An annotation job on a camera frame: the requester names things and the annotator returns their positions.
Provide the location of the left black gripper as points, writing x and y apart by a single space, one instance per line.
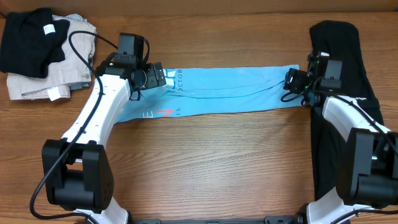
153 80

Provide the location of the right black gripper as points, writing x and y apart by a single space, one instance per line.
293 81

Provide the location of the light blue printed t-shirt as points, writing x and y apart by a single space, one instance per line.
194 91

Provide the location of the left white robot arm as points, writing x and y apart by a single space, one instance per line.
78 181

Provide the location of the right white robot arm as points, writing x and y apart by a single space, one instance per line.
367 177

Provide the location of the black garment on right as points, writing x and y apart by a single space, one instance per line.
341 41

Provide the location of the folded grey-blue garment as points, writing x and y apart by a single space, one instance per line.
72 71

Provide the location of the folded black garment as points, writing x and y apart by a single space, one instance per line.
31 41

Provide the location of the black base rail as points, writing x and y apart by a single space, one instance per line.
266 220

